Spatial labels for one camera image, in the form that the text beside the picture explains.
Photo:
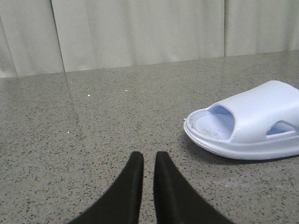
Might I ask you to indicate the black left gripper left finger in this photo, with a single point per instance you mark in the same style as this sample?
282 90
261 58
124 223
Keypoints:
121 202

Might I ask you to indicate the white curtain backdrop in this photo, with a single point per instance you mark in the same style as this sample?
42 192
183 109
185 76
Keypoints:
51 36

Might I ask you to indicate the light blue slipper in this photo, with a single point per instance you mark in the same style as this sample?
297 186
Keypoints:
259 124

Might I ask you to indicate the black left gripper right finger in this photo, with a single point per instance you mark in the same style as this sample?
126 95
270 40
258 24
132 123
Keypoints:
176 202

